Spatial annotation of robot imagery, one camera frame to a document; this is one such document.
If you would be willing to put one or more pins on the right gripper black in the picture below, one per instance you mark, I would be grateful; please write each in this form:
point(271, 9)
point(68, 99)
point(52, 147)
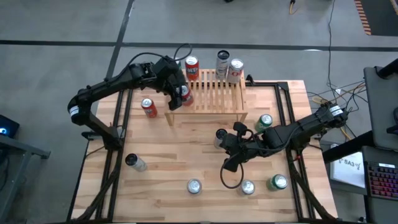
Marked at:
point(244, 144)

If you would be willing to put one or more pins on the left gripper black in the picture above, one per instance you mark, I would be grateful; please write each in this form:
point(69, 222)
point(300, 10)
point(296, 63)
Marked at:
point(168, 76)

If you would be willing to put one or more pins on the orange Fanta can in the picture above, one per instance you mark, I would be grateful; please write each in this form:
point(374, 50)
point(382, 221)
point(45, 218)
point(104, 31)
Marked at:
point(149, 109)
point(191, 70)

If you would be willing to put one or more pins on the white Celsius slim can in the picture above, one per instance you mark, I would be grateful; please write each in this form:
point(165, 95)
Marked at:
point(136, 162)
point(219, 137)

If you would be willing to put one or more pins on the red Coke can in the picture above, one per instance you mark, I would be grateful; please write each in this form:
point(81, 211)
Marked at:
point(187, 96)

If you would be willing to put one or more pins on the Celsius Arctic Vibe can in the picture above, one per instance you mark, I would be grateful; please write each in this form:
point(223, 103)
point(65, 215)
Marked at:
point(222, 65)

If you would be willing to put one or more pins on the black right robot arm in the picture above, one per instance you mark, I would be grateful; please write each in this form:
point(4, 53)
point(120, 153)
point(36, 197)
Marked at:
point(298, 130)

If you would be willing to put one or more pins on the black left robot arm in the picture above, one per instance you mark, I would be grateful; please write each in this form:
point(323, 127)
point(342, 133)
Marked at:
point(102, 87)

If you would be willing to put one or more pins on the wooden slatted shelf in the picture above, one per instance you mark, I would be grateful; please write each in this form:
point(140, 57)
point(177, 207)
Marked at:
point(214, 99)

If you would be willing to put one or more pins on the black table clamp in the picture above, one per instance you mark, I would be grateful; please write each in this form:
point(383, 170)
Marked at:
point(249, 78)

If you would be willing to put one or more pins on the black side desk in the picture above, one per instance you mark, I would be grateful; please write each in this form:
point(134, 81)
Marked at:
point(345, 146)

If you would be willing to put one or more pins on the white SA3 paper sign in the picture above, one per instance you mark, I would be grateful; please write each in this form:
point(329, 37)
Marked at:
point(348, 171)

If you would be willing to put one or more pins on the backlit laptop keyboard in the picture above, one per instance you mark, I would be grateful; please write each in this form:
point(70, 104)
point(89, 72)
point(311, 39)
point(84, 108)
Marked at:
point(384, 183)

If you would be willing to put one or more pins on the grey side table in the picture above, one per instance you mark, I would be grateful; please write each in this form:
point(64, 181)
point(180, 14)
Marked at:
point(25, 151)

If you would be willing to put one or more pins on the black box blue light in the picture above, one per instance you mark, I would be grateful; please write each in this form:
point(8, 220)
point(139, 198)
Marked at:
point(7, 124)

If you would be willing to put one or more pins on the orange striped floor tape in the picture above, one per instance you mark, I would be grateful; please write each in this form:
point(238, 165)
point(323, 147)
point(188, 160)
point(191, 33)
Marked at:
point(363, 18)

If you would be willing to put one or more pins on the black floor mat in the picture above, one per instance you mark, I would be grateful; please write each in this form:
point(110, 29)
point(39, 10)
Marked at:
point(384, 18)

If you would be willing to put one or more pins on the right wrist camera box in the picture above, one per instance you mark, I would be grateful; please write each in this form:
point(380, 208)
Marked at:
point(232, 165)

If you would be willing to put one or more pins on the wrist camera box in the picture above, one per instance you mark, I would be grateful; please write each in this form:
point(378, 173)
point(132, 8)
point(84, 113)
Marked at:
point(232, 165)
point(174, 103)

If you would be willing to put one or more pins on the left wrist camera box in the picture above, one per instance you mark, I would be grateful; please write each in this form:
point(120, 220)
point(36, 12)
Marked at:
point(174, 103)

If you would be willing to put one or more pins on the black metal table frame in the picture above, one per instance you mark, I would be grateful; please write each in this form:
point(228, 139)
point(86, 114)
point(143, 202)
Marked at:
point(280, 105)

